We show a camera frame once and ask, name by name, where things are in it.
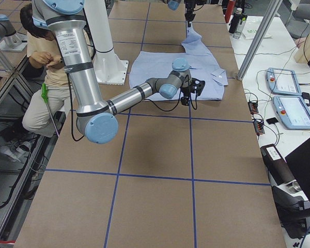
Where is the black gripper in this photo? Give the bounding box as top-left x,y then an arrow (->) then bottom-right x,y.
180,77 -> 206,105
184,0 -> 196,21

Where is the light blue striped shirt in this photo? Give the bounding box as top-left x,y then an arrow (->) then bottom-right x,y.
129,26 -> 228,100

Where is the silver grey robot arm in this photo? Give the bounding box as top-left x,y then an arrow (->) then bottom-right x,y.
161,0 -> 196,22
32,1 -> 205,144

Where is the black thermos bottle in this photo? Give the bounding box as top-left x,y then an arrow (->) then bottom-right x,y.
228,8 -> 243,34

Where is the red circuit board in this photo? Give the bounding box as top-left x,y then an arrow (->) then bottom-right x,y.
247,101 -> 259,114

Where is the white paper with green print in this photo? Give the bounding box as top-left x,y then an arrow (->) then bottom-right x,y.
242,16 -> 263,40

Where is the far blue teach pendant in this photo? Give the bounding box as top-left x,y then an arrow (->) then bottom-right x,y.
266,68 -> 302,96

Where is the blue teach pendant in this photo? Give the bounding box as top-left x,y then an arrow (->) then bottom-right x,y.
272,96 -> 310,130
266,68 -> 302,96

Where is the near blue teach pendant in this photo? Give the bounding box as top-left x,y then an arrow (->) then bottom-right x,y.
272,96 -> 310,130

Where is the black box with label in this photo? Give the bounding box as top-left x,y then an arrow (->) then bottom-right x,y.
260,144 -> 295,185

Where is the seated person in beige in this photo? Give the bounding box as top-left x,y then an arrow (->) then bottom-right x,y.
19,4 -> 96,138

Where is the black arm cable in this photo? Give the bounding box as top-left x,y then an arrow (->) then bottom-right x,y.
143,77 -> 200,112

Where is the grey aluminium frame post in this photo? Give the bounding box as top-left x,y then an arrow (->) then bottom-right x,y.
237,0 -> 282,81

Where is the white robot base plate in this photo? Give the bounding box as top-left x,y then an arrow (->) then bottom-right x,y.
84,0 -> 129,85

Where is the green handled tool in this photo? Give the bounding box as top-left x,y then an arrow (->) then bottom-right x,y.
41,83 -> 59,136

